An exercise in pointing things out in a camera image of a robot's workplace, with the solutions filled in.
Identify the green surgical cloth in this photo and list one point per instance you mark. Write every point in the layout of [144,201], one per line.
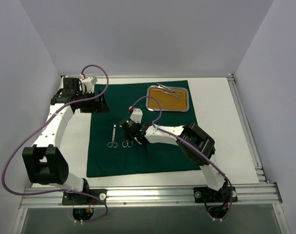
[104,161]

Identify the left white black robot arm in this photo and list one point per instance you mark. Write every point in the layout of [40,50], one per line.
[44,161]

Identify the metal tray yellow liner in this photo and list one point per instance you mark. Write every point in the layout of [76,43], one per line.
[167,102]

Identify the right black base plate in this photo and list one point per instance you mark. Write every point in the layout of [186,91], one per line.
[205,194]

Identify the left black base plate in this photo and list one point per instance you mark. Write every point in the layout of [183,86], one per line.
[74,199]

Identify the front aluminium rail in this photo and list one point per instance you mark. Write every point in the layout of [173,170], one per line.
[183,195]

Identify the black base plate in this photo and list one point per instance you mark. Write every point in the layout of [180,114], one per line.
[74,199]
[205,194]

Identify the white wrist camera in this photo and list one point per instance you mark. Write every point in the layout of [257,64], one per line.
[89,84]
[136,114]

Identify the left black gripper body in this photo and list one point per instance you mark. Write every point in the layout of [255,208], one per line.
[97,102]

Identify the right aluminium rail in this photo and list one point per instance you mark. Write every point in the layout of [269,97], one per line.
[247,130]

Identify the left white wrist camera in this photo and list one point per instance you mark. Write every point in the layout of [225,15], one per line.
[89,84]

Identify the silver needle holder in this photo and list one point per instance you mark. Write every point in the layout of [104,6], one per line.
[173,93]

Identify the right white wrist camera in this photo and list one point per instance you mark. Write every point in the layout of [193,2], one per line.
[136,114]

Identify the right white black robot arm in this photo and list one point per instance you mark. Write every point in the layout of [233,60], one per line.
[194,142]

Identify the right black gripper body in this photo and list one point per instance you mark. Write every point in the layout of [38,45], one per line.
[133,134]

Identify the silver surgical scissors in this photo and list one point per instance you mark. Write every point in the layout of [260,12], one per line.
[113,143]

